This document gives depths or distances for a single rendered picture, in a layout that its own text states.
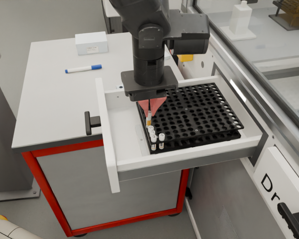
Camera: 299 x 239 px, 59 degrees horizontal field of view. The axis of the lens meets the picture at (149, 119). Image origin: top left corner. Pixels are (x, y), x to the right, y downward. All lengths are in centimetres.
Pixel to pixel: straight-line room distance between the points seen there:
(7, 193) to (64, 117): 92
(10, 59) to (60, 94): 192
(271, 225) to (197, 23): 49
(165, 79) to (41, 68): 70
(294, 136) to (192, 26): 27
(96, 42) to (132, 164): 69
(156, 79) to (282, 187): 31
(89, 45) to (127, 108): 46
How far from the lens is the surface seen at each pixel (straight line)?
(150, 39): 40
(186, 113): 65
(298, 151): 54
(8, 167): 153
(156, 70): 48
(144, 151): 63
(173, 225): 147
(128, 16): 37
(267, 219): 73
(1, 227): 130
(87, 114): 64
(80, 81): 101
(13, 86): 248
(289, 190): 56
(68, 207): 116
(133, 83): 50
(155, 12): 36
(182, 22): 44
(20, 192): 169
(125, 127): 70
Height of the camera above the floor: 134
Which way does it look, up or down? 45 degrees down
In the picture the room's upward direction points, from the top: straight up
